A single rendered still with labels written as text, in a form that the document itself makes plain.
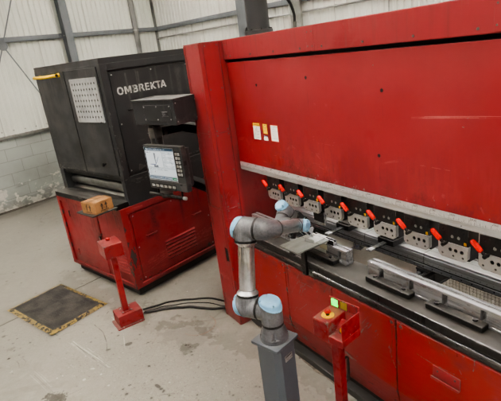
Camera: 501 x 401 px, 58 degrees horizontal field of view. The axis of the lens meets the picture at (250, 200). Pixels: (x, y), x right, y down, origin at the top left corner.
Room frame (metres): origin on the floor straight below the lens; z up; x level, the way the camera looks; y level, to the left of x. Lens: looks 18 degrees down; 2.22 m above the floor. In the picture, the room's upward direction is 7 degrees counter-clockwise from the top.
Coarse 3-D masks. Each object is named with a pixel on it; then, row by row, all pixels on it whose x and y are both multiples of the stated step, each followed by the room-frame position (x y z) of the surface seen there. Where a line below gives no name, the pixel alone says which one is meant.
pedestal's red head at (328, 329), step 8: (320, 312) 2.20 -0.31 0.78; (336, 312) 2.18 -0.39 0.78; (344, 312) 2.18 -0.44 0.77; (320, 320) 2.12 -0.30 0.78; (328, 320) 2.11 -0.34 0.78; (336, 320) 2.13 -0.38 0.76; (344, 320) 2.14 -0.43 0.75; (352, 320) 2.07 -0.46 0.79; (320, 328) 2.12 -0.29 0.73; (328, 328) 2.09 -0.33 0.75; (336, 328) 2.12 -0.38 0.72; (344, 328) 2.03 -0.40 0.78; (352, 328) 2.07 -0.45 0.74; (320, 336) 2.12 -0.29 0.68; (328, 336) 2.08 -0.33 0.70; (336, 336) 2.07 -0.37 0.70; (344, 336) 2.02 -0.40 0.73; (352, 336) 2.06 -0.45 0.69; (336, 344) 2.04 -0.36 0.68; (344, 344) 2.02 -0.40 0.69
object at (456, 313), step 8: (432, 304) 1.95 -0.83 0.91; (440, 304) 1.94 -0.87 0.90; (440, 312) 1.90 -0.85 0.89; (448, 312) 1.87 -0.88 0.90; (456, 312) 1.86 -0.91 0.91; (456, 320) 1.82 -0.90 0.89; (464, 320) 1.79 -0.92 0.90; (480, 320) 1.77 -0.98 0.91; (472, 328) 1.75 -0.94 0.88; (480, 328) 1.72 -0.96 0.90
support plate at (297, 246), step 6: (294, 240) 2.72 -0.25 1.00; (300, 240) 2.71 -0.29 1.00; (324, 240) 2.66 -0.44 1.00; (282, 246) 2.66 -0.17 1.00; (288, 246) 2.65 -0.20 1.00; (294, 246) 2.64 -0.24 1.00; (300, 246) 2.62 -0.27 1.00; (306, 246) 2.61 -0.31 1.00; (312, 246) 2.60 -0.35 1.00; (294, 252) 2.55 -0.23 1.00; (300, 252) 2.54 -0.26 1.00
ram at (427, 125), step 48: (432, 48) 1.99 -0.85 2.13; (480, 48) 1.81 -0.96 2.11; (240, 96) 3.34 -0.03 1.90; (288, 96) 2.86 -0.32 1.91; (336, 96) 2.50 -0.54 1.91; (384, 96) 2.22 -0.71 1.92; (432, 96) 1.99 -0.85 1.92; (480, 96) 1.80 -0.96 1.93; (240, 144) 3.42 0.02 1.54; (288, 144) 2.91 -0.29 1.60; (336, 144) 2.52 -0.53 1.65; (384, 144) 2.22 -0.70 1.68; (432, 144) 1.99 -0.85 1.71; (480, 144) 1.80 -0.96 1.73; (336, 192) 2.54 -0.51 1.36; (384, 192) 2.23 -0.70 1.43; (432, 192) 1.99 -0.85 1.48; (480, 192) 1.79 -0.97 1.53
